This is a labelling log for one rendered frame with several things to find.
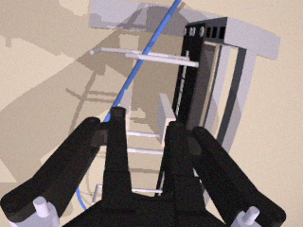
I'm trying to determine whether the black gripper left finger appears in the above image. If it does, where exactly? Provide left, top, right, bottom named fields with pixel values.
left=0, top=90, right=137, bottom=227

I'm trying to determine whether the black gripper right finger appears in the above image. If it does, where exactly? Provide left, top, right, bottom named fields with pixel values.
left=156, top=93, right=286, bottom=227

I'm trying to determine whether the blue cable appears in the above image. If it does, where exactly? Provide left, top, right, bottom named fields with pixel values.
left=76, top=0, right=181, bottom=211

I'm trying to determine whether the grey patch panel rack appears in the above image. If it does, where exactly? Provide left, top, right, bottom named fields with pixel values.
left=88, top=0, right=281, bottom=154

